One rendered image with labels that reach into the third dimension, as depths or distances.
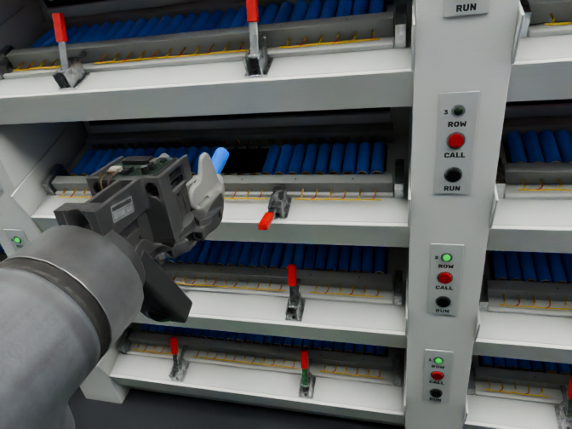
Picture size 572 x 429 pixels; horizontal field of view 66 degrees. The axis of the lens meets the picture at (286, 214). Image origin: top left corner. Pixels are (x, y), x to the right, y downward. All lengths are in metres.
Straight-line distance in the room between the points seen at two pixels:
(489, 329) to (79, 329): 0.59
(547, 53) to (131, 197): 0.42
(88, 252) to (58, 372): 0.08
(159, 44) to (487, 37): 0.40
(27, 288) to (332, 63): 0.39
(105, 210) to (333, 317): 0.48
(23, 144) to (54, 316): 0.58
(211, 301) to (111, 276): 0.50
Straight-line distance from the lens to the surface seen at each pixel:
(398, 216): 0.60
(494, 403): 0.90
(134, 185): 0.37
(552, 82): 0.54
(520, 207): 0.63
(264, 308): 0.76
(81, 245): 0.32
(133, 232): 0.38
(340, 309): 0.74
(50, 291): 0.29
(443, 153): 0.54
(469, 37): 0.51
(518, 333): 0.74
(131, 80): 0.63
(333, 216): 0.61
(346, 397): 0.88
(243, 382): 0.93
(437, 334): 0.71
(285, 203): 0.62
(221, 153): 0.55
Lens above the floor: 0.81
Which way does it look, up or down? 31 degrees down
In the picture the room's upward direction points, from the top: 8 degrees counter-clockwise
